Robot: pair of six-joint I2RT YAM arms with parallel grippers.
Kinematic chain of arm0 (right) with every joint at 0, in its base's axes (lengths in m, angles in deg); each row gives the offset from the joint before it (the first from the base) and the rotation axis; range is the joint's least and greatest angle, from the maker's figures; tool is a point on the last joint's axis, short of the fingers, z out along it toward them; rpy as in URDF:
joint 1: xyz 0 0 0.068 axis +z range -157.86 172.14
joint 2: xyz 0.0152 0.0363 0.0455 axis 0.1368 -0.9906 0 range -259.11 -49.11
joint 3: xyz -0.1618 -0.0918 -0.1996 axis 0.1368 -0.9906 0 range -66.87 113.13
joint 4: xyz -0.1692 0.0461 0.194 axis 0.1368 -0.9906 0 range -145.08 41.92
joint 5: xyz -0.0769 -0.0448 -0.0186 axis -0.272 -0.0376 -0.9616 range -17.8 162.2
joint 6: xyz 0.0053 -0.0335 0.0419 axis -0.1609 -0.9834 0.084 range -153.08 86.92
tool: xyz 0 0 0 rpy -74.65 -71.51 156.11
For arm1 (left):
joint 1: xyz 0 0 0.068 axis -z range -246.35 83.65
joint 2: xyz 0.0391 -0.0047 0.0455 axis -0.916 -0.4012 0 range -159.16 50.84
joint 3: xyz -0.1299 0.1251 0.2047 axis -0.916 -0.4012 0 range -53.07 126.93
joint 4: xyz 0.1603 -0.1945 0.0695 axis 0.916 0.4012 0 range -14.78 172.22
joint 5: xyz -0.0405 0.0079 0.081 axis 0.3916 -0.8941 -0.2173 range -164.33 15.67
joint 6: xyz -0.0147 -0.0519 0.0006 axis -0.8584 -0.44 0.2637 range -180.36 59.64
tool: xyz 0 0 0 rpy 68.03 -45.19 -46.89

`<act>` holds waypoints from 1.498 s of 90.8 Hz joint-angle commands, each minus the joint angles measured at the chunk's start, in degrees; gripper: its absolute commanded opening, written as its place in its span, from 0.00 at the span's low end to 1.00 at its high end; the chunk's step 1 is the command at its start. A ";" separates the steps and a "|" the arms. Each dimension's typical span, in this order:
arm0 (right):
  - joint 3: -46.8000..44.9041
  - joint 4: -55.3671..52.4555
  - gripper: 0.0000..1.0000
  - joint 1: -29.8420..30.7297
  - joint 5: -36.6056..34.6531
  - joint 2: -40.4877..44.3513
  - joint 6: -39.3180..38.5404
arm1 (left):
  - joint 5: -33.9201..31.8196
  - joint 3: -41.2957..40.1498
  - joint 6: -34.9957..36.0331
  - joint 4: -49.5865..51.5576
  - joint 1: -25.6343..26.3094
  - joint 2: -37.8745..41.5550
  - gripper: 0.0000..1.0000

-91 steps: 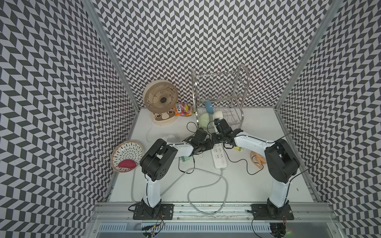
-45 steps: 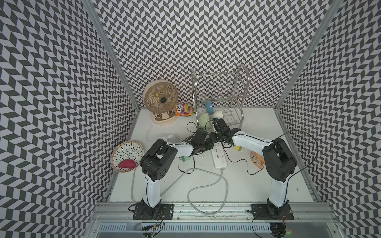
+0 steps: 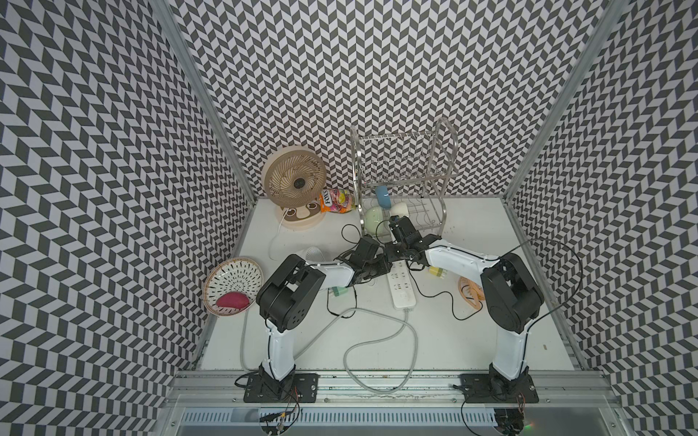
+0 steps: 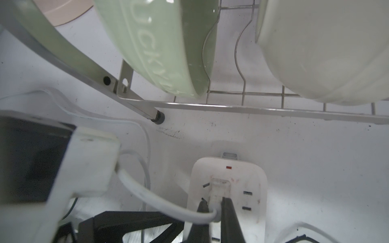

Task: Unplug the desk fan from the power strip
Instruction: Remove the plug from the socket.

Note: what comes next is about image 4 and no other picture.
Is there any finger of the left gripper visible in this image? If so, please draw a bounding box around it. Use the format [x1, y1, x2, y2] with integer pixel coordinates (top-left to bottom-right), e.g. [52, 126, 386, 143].
[78, 211, 184, 243]

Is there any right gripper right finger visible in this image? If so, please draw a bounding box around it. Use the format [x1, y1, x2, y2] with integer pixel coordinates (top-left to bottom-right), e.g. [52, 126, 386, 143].
[221, 197, 246, 243]

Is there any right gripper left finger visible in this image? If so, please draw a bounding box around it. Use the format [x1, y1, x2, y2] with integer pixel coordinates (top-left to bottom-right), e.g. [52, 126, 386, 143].
[182, 199, 210, 243]

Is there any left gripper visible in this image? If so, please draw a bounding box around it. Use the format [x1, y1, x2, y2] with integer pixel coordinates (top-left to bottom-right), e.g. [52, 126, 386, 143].
[1, 110, 121, 243]

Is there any white power strip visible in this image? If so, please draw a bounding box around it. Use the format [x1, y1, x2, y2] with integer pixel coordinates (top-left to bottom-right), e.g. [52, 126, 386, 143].
[187, 152, 267, 243]

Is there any white fan plug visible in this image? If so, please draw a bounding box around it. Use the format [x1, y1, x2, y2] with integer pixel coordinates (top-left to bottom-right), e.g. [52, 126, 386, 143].
[118, 174, 222, 225]

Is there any beige bear desk fan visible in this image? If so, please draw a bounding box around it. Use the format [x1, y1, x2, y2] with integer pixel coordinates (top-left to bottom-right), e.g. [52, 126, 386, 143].
[33, 0, 94, 26]

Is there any metal dish rack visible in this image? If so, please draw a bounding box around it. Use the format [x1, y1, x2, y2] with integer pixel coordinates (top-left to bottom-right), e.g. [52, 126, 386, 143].
[1, 1, 389, 125]

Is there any green bowl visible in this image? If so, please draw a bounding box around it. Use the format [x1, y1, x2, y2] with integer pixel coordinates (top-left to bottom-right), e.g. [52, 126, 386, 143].
[94, 1, 221, 99]

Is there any white bowl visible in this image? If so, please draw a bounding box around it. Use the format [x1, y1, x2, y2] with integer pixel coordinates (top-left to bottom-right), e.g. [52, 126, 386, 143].
[255, 1, 389, 106]

